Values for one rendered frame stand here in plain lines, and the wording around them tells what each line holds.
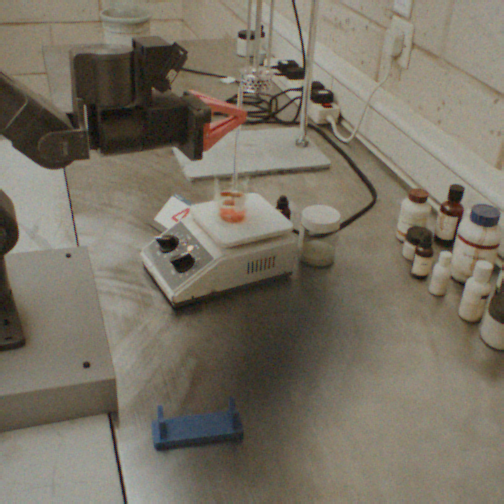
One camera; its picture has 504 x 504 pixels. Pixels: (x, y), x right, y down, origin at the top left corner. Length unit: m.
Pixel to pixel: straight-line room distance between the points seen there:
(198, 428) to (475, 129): 0.73
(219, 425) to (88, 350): 0.18
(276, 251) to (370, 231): 0.24
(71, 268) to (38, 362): 0.22
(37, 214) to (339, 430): 0.66
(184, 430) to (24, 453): 0.17
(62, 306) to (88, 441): 0.20
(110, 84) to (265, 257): 0.34
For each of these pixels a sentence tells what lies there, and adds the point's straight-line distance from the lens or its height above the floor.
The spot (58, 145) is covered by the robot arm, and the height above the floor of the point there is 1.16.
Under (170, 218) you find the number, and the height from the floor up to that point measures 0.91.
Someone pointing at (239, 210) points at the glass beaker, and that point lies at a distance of 0.96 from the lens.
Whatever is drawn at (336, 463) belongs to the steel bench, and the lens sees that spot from 0.77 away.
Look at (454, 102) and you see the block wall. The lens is 1.29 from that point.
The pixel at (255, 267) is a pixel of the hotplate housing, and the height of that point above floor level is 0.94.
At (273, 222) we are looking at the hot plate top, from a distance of 0.98.
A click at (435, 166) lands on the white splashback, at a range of 1.27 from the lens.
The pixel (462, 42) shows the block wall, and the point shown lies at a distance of 1.28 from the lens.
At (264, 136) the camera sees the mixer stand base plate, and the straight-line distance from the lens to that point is 1.48.
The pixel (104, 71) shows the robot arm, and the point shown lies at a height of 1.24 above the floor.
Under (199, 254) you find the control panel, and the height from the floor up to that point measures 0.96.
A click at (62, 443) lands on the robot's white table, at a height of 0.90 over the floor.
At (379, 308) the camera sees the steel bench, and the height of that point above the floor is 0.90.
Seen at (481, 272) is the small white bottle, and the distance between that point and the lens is 0.96.
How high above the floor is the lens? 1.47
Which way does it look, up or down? 32 degrees down
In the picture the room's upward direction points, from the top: 3 degrees clockwise
